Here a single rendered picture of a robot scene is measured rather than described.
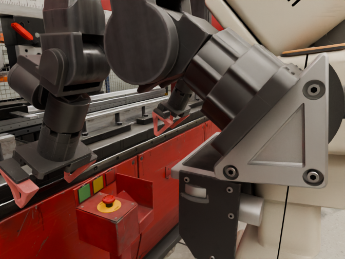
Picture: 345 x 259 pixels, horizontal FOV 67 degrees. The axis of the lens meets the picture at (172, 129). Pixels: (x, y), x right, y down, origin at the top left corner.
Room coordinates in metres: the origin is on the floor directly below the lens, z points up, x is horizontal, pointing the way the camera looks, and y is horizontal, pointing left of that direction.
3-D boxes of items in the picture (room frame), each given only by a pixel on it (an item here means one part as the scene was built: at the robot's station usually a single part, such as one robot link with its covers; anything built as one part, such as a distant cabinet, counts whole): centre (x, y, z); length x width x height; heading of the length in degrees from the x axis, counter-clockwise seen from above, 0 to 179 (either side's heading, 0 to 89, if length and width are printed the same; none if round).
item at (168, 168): (1.39, -0.01, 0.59); 0.15 x 0.02 x 0.07; 147
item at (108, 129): (1.10, 0.30, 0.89); 0.30 x 0.05 x 0.03; 147
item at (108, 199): (0.70, 0.19, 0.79); 0.04 x 0.04 x 0.04
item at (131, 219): (0.74, 0.18, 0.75); 0.20 x 0.16 x 0.18; 153
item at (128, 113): (1.68, 0.00, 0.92); 1.67 x 0.06 x 0.10; 147
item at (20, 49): (0.93, 0.47, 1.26); 0.15 x 0.09 x 0.17; 147
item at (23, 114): (1.00, 0.62, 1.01); 0.26 x 0.12 x 0.05; 57
